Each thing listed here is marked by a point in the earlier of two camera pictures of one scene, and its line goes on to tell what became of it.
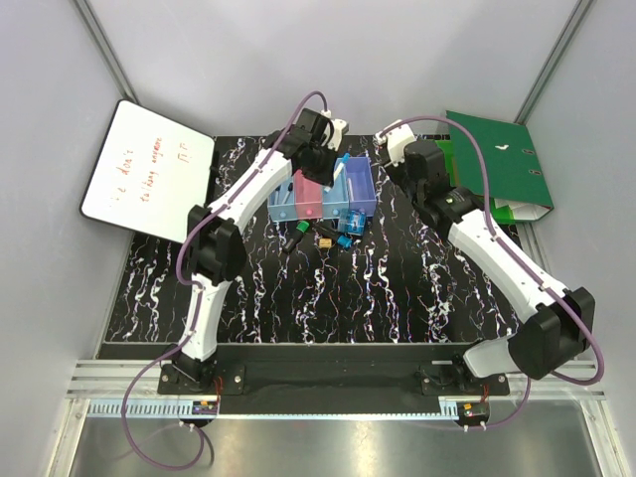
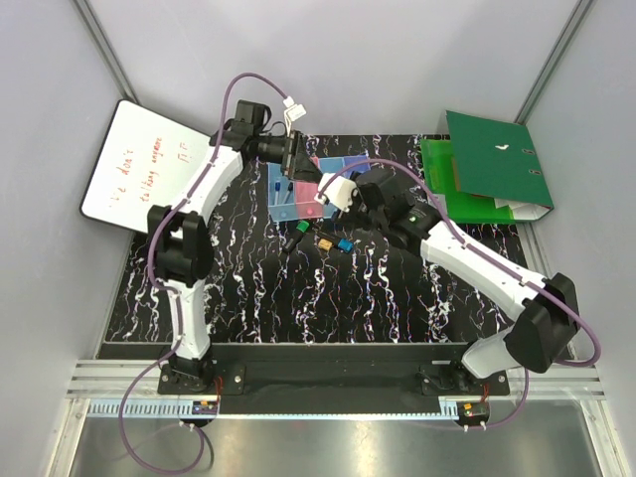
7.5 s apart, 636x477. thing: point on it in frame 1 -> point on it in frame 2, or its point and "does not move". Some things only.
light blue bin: x=283 y=211 does not move
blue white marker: x=290 y=188 -> x=277 y=189
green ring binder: x=515 y=178 does not move
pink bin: x=308 y=198 does not move
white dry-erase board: x=150 y=171 does not move
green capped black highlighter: x=295 y=237 does not move
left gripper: x=325 y=177 -> x=298 y=166
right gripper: x=396 y=171 -> x=354 y=216
